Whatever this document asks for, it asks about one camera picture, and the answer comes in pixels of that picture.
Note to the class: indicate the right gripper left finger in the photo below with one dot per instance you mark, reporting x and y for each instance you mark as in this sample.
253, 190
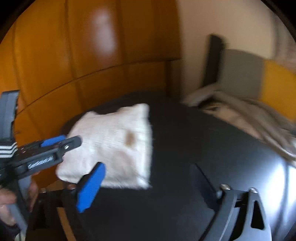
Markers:
44, 223

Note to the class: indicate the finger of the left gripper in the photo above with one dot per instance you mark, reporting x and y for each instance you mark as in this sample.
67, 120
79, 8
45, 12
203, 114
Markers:
68, 144
51, 141

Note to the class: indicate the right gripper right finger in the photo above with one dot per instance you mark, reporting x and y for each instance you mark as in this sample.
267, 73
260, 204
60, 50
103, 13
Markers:
238, 215

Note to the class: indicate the cream knitted sweater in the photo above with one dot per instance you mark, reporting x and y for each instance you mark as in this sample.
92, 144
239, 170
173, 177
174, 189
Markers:
122, 141

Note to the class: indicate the person's left hand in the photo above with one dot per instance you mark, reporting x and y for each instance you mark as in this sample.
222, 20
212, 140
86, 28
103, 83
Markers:
8, 198

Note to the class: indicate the grey cloth on bed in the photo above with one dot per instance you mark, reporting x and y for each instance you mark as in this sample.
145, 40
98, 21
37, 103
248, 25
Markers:
273, 128

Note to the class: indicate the black post behind cushion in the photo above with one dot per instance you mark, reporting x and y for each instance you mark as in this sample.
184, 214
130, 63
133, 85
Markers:
216, 46

